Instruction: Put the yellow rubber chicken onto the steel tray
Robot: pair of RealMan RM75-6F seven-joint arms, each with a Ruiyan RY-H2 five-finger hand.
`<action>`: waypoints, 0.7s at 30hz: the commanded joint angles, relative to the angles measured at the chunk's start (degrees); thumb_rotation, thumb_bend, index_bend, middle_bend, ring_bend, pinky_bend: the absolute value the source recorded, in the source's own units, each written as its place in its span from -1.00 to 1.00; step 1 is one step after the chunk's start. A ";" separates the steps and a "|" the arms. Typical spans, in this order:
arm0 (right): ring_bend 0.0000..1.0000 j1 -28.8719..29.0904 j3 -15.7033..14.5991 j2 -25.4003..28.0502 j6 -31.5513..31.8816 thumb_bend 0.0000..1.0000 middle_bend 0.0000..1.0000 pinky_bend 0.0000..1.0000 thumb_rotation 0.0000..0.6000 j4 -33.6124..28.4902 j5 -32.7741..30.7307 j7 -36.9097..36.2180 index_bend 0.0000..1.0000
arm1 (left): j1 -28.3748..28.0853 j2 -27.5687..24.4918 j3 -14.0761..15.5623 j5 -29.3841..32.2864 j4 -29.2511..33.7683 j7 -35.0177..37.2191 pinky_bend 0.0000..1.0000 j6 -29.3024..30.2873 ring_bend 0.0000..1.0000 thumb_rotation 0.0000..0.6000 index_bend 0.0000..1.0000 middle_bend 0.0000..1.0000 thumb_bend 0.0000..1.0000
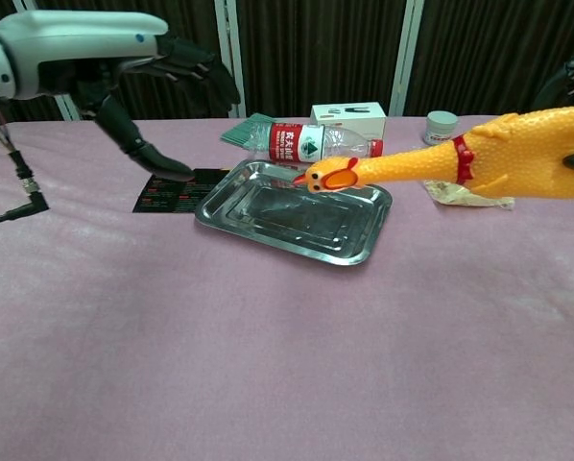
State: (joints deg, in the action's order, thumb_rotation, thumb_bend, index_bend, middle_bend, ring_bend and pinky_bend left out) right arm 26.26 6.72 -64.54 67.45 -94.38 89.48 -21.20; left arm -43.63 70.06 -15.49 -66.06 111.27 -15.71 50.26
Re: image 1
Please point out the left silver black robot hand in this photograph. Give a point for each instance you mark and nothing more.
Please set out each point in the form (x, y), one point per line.
(76, 43)

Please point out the yellow rubber chicken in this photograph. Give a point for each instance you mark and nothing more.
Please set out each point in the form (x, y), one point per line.
(508, 153)

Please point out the teal green hand brush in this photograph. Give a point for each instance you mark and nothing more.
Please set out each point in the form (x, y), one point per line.
(241, 130)

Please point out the silver metal tray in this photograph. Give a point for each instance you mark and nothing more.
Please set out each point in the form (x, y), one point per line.
(296, 216)

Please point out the clear bag of dried snack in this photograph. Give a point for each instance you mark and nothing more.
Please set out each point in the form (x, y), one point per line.
(452, 194)

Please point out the small white lidded jar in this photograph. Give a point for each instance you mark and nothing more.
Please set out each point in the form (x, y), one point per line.
(441, 127)

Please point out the black printed card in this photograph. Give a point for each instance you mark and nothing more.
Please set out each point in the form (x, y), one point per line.
(167, 197)

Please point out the white product box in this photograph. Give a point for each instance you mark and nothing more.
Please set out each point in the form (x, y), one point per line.
(359, 117)

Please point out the clear red-label water bottle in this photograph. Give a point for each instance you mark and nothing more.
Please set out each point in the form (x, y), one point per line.
(296, 143)

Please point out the pink table cloth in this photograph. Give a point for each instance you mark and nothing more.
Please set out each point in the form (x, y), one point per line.
(268, 360)

